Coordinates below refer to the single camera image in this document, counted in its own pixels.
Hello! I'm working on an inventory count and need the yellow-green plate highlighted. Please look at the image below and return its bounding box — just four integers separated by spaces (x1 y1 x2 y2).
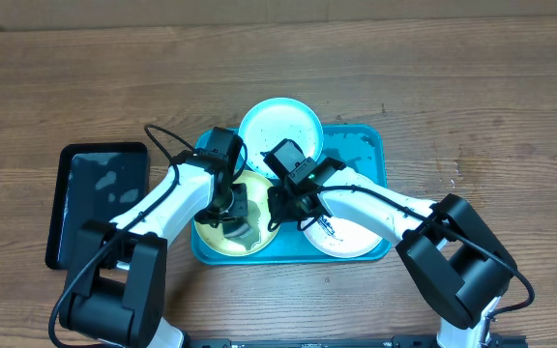
193 170 277 257

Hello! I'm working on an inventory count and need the light blue plate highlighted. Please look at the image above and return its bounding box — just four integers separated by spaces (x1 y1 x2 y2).
238 98 323 179

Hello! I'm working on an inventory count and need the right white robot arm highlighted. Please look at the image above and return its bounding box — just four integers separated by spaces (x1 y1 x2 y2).
263 139 535 347

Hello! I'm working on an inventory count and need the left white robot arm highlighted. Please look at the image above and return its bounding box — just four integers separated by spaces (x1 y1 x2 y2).
47 128 248 347

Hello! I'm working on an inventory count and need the teal plastic serving tray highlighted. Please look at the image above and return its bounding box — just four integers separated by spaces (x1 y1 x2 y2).
191 125 387 266

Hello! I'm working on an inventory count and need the black rectangular water tray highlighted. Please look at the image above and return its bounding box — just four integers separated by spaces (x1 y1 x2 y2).
44 142 150 270

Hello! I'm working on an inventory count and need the white plate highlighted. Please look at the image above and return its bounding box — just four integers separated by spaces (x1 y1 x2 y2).
303 216 390 261

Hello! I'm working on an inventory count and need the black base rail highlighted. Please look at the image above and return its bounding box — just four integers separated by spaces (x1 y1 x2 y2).
181 335 529 348

